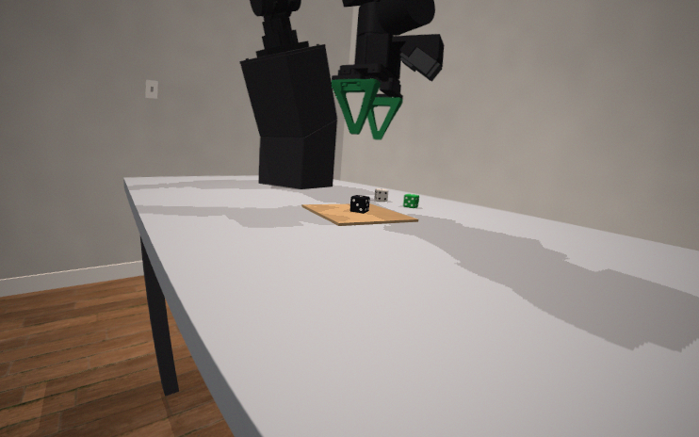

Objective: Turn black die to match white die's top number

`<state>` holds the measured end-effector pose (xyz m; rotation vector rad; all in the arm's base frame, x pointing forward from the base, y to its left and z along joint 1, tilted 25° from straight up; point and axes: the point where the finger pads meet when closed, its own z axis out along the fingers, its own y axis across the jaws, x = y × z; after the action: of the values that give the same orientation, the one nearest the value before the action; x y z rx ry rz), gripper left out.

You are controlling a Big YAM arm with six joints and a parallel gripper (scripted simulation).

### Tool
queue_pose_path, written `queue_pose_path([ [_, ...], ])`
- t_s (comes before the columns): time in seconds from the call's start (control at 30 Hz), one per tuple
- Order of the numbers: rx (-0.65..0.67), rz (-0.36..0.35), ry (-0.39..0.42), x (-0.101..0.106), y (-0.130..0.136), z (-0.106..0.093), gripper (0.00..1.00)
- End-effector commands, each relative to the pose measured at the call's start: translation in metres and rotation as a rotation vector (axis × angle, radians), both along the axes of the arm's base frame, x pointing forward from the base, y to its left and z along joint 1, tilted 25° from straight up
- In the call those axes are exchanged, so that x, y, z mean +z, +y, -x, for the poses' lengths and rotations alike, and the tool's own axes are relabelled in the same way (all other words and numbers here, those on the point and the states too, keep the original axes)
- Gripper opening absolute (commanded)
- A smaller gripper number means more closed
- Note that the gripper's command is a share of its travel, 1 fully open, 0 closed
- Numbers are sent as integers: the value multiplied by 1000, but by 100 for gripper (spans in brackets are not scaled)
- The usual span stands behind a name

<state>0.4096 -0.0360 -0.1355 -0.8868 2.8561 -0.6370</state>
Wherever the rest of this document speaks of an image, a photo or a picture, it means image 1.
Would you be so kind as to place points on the green die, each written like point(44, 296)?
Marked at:
point(411, 201)

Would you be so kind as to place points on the black die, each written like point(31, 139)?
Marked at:
point(359, 204)

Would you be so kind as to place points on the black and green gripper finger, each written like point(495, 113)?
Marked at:
point(394, 103)
point(369, 86)

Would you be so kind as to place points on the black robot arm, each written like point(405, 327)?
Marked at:
point(422, 53)

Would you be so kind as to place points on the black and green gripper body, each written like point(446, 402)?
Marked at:
point(390, 85)

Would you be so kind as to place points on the white die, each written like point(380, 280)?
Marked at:
point(381, 195)

